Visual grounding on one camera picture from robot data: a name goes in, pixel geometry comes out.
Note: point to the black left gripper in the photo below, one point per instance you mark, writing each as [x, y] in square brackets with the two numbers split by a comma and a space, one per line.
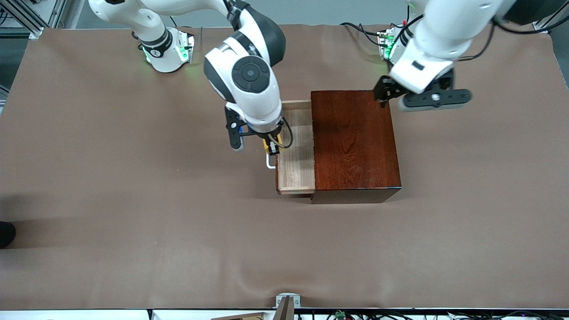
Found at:
[445, 83]

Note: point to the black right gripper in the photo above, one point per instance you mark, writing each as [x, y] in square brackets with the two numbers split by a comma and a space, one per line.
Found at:
[270, 136]

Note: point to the yellow block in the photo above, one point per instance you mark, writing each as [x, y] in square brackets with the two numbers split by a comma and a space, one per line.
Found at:
[266, 146]

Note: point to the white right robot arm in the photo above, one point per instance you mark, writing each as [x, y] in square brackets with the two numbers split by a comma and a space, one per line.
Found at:
[258, 106]

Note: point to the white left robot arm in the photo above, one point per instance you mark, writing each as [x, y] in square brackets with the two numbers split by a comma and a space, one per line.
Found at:
[435, 35]

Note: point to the dark red wooden cabinet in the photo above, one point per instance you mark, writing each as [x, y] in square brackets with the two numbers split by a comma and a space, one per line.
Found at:
[355, 146]

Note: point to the brown table cover sheet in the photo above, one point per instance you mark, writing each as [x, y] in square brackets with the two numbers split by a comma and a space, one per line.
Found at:
[133, 200]

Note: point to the black round object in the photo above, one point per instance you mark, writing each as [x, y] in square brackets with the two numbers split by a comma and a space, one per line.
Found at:
[5, 234]

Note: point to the grey metal clamp bracket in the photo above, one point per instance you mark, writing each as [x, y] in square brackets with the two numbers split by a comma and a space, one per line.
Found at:
[288, 300]

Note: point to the aluminium frame profile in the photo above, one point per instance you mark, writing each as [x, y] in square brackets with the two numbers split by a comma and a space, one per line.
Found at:
[26, 20]
[540, 27]

